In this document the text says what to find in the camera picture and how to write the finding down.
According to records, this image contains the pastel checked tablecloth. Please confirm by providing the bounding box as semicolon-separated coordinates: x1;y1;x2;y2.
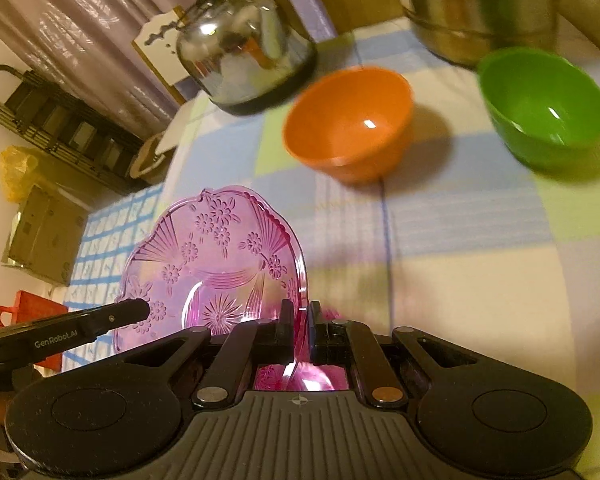
160;15;600;396

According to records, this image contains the blue checked white cloth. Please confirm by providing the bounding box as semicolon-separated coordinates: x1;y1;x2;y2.
60;182;167;372

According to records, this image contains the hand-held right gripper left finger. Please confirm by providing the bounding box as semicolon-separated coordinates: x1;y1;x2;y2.
112;300;296;408

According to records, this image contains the steel kettle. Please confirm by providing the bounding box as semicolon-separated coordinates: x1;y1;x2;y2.
175;0;319;116

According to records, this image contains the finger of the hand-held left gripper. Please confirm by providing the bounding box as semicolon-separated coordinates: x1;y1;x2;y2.
84;298;152;335

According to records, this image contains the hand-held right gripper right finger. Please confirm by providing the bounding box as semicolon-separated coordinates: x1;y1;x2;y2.
307;301;481;408

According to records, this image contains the woven basket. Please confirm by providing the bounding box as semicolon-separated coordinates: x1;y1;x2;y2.
129;132;179;187

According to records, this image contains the black folded step ladder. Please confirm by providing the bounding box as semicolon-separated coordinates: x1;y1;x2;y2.
0;64;152;197

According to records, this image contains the cardboard box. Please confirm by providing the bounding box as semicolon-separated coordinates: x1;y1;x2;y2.
1;182;89;287

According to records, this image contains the sheer curtain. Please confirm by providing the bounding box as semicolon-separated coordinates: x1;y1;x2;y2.
0;0;342;128

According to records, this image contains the orange plastic bowl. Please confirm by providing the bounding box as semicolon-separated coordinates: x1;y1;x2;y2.
282;66;414;185

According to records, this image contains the steel pot with handles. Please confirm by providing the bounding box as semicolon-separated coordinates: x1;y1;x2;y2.
349;0;597;69

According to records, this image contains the green plastic bowl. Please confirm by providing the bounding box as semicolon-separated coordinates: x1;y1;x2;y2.
477;46;600;171

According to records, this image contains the yellow plastic bag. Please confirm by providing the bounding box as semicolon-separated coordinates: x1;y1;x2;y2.
0;146;45;205

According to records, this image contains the red bag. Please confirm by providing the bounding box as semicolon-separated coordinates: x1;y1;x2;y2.
0;290;69;332

